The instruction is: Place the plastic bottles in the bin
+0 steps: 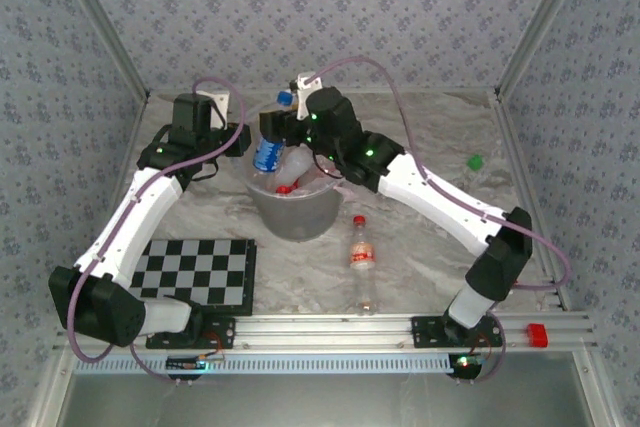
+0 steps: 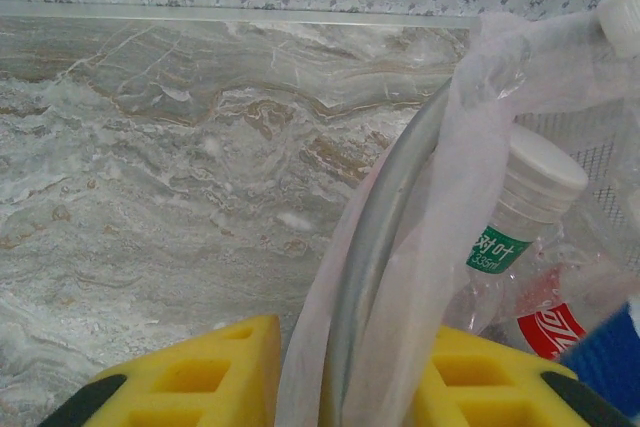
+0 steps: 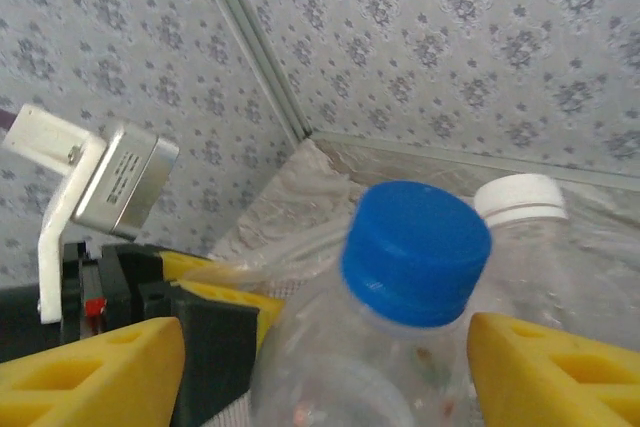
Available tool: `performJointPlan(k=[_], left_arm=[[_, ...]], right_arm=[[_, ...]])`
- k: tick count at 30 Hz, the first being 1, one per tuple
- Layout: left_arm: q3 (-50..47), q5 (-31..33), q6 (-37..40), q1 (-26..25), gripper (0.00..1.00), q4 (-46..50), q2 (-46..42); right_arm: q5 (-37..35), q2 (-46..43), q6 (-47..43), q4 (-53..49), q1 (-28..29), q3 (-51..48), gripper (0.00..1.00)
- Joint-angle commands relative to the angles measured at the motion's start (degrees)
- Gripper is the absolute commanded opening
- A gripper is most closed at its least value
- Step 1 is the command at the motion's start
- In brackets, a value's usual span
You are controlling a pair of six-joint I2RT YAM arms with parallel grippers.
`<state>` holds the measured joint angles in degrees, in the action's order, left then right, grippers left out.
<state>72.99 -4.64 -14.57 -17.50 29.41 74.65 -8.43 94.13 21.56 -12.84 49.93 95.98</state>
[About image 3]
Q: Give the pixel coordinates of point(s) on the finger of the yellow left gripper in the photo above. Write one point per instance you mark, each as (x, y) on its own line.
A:
(220, 347)
(135, 267)

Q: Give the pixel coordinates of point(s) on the clear bottle with blue cap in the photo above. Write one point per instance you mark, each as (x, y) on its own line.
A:
(415, 257)

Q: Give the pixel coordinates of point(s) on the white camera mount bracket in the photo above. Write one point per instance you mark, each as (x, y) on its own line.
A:
(50, 137)

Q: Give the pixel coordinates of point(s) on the aluminium corner post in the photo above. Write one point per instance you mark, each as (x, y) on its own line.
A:
(250, 32)

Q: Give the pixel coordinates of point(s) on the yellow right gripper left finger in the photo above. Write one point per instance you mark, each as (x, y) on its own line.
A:
(125, 397)

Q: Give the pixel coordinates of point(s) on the aluminium frame strip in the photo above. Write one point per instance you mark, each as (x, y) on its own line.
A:
(450, 157)

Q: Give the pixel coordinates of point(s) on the grey metal mesh bin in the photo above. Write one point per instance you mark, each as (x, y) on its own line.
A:
(235, 414)

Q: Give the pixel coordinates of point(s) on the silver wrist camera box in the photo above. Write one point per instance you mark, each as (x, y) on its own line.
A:
(125, 182)

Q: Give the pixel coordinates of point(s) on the clear bottle with white cap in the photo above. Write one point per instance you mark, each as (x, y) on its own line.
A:
(520, 197)

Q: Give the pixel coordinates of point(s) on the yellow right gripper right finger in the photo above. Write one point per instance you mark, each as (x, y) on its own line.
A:
(525, 397)

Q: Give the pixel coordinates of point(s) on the translucent plastic bin liner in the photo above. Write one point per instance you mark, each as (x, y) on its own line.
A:
(280, 262)

